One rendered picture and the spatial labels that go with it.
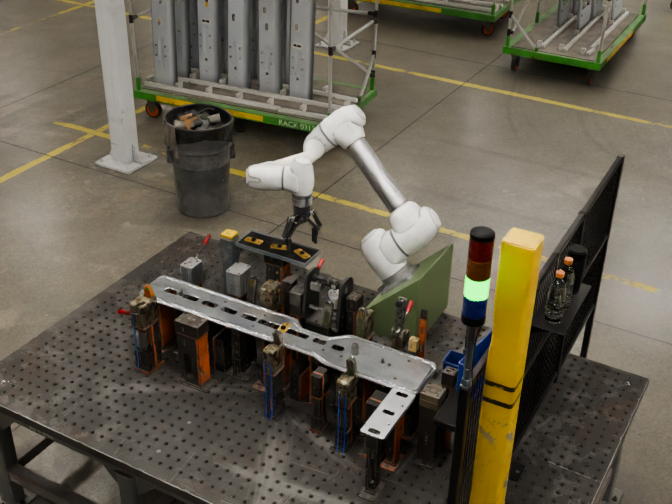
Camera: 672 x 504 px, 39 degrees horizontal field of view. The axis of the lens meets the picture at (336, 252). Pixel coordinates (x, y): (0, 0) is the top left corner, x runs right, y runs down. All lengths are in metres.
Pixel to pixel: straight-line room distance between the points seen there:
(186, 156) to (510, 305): 4.24
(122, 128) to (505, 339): 5.24
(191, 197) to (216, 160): 0.34
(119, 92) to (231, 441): 4.16
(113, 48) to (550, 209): 3.49
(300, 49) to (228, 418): 4.60
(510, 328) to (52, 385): 2.23
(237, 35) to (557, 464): 5.37
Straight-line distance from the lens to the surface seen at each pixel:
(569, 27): 10.58
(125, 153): 7.74
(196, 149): 6.64
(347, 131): 4.45
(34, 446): 4.77
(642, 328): 6.09
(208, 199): 6.86
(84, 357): 4.46
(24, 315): 6.10
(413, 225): 4.38
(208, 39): 8.48
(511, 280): 2.75
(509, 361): 2.90
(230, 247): 4.38
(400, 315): 3.86
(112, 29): 7.38
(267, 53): 8.24
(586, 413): 4.21
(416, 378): 3.76
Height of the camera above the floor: 3.33
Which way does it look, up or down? 31 degrees down
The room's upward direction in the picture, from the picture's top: 1 degrees clockwise
